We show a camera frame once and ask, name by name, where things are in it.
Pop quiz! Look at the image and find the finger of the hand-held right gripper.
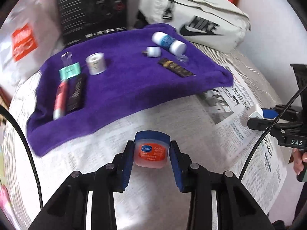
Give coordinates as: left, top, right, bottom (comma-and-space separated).
262, 108, 280, 120
247, 117, 288, 135

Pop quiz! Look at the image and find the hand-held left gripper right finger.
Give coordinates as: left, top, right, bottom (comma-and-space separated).
169, 140, 276, 230

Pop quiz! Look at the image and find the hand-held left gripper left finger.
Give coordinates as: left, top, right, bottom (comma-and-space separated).
27, 140, 136, 230

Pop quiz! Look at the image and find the white charger block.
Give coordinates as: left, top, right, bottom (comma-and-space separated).
248, 104, 264, 120

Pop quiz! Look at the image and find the orange jelly jar blue lid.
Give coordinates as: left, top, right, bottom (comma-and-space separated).
134, 131, 171, 168

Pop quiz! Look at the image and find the black tube with white script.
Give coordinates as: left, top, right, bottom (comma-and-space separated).
66, 74, 87, 113

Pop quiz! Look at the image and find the red tube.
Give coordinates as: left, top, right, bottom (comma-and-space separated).
53, 80, 69, 120

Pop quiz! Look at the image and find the white tape roll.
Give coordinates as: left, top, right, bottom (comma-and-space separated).
86, 53, 106, 75

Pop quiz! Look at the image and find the small white rounded cylinder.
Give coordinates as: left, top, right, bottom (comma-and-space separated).
143, 46, 161, 58

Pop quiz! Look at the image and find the person's right hand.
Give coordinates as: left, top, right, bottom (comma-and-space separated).
291, 146, 307, 175

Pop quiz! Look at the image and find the newspaper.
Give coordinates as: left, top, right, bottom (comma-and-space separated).
7, 62, 288, 230

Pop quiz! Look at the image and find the purple towel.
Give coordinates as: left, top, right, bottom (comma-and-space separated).
26, 23, 234, 158

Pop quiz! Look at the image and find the green binder clip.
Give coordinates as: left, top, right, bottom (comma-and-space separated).
59, 51, 81, 80

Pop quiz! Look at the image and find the beige bag with black logo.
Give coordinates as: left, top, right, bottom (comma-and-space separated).
139, 0, 251, 53

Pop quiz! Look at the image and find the pink cloth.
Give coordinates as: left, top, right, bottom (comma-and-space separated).
0, 184, 12, 212

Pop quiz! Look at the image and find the white bottle with blue label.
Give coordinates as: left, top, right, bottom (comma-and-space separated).
152, 32, 187, 55

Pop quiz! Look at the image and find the white plastic bag orange logo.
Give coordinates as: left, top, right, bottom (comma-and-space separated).
0, 0, 65, 87

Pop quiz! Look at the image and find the black printed box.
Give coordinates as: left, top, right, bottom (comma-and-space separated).
55, 0, 128, 45

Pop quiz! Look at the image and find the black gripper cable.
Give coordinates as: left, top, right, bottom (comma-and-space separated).
0, 105, 45, 210
239, 85, 307, 187

